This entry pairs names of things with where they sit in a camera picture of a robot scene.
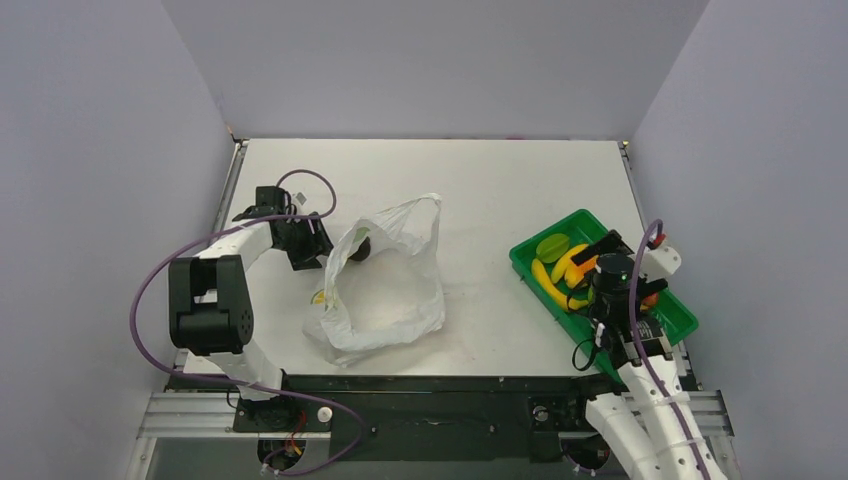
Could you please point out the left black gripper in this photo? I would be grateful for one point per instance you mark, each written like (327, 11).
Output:
(317, 245)

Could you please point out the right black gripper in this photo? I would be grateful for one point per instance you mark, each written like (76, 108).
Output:
(597, 249)

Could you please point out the long yellow fake banana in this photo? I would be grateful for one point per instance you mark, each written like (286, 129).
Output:
(561, 267)

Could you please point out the green fake starfruit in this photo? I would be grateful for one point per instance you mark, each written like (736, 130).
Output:
(551, 248)

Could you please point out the white plastic bag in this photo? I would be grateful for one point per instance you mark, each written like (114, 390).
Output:
(392, 299)

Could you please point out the small yellow fake banana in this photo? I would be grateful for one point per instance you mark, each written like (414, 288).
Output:
(571, 301)

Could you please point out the red fake apple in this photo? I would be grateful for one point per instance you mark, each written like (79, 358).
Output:
(649, 302)

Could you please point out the orange yellow fake mango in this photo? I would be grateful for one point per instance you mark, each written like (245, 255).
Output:
(574, 273)

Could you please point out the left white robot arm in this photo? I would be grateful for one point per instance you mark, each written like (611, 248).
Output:
(210, 308)

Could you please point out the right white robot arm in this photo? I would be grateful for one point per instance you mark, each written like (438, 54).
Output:
(654, 435)

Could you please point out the dark fake avocado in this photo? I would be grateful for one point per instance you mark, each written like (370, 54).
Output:
(363, 251)

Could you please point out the green plastic tray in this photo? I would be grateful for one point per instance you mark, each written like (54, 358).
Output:
(676, 320)

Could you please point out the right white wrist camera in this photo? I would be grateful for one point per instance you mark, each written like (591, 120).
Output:
(660, 259)

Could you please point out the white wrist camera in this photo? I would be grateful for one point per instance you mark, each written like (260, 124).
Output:
(301, 197)
(660, 259)

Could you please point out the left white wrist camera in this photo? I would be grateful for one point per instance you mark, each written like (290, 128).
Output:
(301, 197)

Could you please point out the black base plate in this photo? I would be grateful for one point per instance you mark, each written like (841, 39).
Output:
(421, 418)

